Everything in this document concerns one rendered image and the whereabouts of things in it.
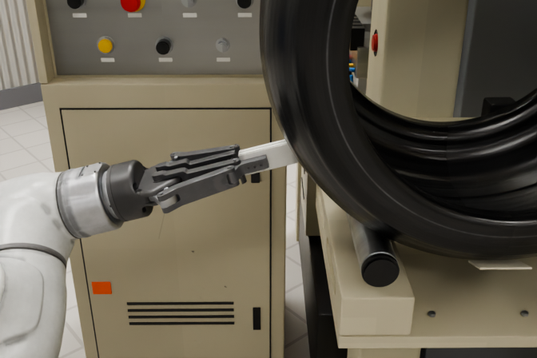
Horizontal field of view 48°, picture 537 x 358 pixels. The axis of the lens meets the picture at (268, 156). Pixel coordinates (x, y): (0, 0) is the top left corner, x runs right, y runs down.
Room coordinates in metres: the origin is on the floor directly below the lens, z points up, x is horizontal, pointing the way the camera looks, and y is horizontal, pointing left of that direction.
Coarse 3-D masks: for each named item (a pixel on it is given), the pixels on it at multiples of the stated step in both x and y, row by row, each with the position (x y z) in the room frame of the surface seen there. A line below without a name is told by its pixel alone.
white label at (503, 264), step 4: (492, 260) 0.61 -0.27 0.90; (496, 260) 0.61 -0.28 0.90; (500, 260) 0.61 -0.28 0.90; (504, 260) 0.61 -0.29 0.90; (508, 260) 0.61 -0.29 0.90; (512, 260) 0.61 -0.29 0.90; (516, 260) 0.61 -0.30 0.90; (472, 264) 0.60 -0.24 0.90; (476, 264) 0.59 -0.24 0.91; (480, 264) 0.59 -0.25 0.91; (484, 264) 0.59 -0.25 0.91; (488, 264) 0.59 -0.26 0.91; (492, 264) 0.59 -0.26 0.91; (496, 264) 0.59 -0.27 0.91; (500, 264) 0.59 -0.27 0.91; (504, 264) 0.59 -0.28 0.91; (508, 264) 0.59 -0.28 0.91; (512, 264) 0.59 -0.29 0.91; (516, 264) 0.59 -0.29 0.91; (520, 264) 0.59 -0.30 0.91; (524, 264) 0.59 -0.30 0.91; (480, 268) 0.57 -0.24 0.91; (484, 268) 0.57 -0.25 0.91; (488, 268) 0.57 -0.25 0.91; (492, 268) 0.57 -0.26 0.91; (496, 268) 0.57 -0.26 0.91; (500, 268) 0.57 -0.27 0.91; (504, 268) 0.57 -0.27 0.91; (508, 268) 0.57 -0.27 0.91; (512, 268) 0.57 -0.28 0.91; (516, 268) 0.57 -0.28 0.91; (520, 268) 0.57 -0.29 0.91; (524, 268) 0.57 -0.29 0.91; (528, 268) 0.57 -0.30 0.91
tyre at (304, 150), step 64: (320, 0) 0.58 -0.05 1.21; (320, 64) 0.57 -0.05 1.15; (320, 128) 0.58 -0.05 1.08; (384, 128) 0.84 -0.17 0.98; (448, 128) 0.84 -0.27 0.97; (512, 128) 0.84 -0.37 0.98; (384, 192) 0.57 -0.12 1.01; (448, 192) 0.77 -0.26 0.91; (512, 192) 0.75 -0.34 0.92; (448, 256) 0.61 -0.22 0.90; (512, 256) 0.59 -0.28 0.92
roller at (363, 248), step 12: (348, 216) 0.70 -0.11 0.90; (360, 228) 0.65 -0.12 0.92; (360, 240) 0.63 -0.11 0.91; (372, 240) 0.62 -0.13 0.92; (384, 240) 0.62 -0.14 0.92; (360, 252) 0.61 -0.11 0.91; (372, 252) 0.60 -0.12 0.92; (384, 252) 0.59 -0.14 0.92; (360, 264) 0.59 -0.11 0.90; (372, 264) 0.58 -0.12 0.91; (384, 264) 0.58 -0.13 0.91; (396, 264) 0.59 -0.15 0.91; (372, 276) 0.58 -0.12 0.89; (384, 276) 0.58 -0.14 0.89; (396, 276) 0.59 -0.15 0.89
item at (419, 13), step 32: (384, 0) 0.97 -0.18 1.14; (416, 0) 0.95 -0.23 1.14; (448, 0) 0.95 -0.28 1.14; (384, 32) 0.96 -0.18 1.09; (416, 32) 0.95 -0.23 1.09; (448, 32) 0.95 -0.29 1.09; (384, 64) 0.95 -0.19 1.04; (416, 64) 0.95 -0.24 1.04; (448, 64) 0.95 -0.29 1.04; (384, 96) 0.95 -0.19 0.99; (416, 96) 0.95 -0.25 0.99; (448, 96) 0.95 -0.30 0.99; (352, 352) 1.01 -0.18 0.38; (384, 352) 0.95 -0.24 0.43; (416, 352) 0.95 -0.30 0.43
